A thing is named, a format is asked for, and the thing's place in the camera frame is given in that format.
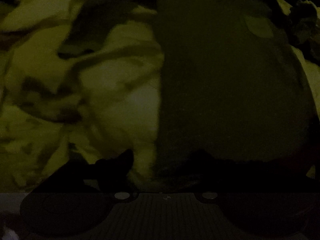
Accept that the dark dotted small garment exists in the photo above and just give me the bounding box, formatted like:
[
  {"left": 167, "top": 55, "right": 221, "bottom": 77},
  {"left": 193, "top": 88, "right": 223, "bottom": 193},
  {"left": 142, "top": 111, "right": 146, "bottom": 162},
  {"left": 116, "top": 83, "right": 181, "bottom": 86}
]
[{"left": 57, "top": 0, "right": 319, "bottom": 187}]

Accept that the light floral bed sheet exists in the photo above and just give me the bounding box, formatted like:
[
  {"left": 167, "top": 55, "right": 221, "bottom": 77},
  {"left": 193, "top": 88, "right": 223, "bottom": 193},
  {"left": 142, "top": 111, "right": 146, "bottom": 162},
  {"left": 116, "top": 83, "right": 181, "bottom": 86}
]
[{"left": 1, "top": 0, "right": 317, "bottom": 189}]

